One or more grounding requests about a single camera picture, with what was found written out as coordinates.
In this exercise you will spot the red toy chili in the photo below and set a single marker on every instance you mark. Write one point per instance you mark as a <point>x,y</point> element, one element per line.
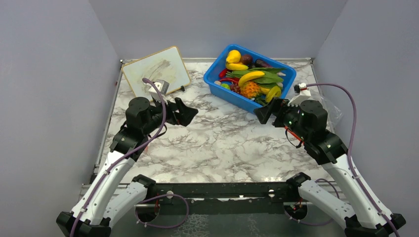
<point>225,77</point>

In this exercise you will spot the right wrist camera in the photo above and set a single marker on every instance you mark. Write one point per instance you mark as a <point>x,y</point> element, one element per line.
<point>302,94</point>

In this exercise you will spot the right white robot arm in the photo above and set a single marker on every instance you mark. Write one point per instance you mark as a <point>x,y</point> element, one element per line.
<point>363,214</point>

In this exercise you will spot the green toy lime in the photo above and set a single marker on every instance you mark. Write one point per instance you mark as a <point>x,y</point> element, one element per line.
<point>224,85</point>

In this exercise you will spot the yellow toy banana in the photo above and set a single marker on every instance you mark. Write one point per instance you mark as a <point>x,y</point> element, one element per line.
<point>250,76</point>
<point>236,67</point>

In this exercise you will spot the dark purple passion fruit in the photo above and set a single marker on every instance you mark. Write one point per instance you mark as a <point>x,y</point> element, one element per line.
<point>246,59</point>

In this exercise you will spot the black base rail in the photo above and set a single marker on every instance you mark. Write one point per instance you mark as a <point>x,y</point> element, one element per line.
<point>221,198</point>

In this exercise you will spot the clear orange zip bag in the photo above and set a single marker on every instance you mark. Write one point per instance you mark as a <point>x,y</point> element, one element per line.
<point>334,113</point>

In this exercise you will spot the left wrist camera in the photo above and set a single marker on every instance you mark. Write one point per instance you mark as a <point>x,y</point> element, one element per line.
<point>162,87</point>

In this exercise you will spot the white drawing board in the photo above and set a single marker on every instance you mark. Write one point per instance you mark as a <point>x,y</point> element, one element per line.
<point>164,65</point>

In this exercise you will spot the yellow toy starfruit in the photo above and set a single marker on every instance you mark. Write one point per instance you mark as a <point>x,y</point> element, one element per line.
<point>272,93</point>

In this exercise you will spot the orange toy pineapple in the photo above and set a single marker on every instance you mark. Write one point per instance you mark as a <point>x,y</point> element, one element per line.
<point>250,90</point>

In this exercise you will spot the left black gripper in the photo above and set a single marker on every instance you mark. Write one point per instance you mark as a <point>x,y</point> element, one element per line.
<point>184,116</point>

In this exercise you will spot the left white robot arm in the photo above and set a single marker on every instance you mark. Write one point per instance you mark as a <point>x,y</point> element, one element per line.
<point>98,210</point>

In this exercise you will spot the blue plastic bin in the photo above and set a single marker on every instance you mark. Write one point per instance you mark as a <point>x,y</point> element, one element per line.
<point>211,78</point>

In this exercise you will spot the red toy grapes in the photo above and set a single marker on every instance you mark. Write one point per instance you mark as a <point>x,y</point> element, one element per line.
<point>235,88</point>

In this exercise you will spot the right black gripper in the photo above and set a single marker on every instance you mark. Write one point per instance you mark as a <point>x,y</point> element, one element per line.
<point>279,106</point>

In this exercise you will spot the green leafy vegetable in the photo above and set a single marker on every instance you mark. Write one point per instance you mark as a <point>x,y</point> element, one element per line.
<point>271,75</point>

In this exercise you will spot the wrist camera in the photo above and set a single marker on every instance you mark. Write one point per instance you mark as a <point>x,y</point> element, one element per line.
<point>162,87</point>
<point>302,94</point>

